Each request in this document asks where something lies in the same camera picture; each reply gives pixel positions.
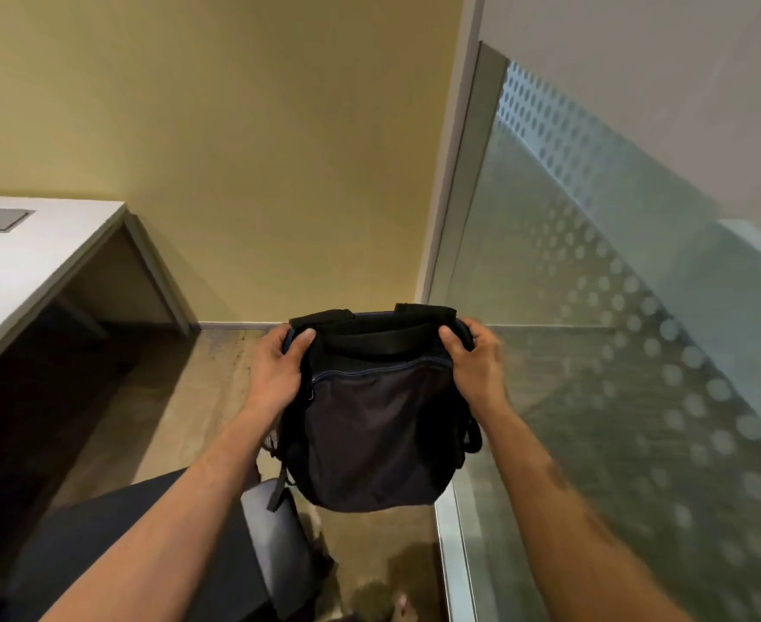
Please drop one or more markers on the person's left hand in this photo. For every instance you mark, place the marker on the person's left hand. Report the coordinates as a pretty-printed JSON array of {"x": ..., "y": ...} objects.
[{"x": 275, "y": 376}]

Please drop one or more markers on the person's right hand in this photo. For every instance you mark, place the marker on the person's right hand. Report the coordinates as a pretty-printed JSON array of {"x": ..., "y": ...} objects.
[{"x": 481, "y": 375}]

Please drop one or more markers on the person's right thumb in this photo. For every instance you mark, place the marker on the person's right thumb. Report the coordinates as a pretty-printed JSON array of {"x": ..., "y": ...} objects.
[{"x": 453, "y": 341}]

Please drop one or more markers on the person's left thumb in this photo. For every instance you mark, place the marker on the person's left thumb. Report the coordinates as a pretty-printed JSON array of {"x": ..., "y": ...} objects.
[{"x": 304, "y": 343}]

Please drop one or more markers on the black backpack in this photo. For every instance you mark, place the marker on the black backpack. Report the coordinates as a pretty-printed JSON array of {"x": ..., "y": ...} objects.
[{"x": 374, "y": 414}]

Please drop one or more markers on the person's left forearm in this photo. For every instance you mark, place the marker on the person's left forearm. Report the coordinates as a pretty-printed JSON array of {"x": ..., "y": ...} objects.
[{"x": 160, "y": 518}]

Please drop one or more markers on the person's right forearm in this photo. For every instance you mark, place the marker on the person's right forearm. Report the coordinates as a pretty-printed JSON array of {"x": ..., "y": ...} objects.
[{"x": 568, "y": 524}]

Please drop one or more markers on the frosted dotted glass partition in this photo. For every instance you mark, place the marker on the frosted dotted glass partition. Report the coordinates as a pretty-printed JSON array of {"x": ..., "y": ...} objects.
[{"x": 613, "y": 356}]

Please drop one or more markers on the grey chair seat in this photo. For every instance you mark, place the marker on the grey chair seat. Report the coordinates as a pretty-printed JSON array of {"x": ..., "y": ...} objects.
[{"x": 276, "y": 537}]

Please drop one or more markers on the white desk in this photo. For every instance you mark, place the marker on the white desk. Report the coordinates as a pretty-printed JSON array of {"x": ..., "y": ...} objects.
[{"x": 24, "y": 265}]

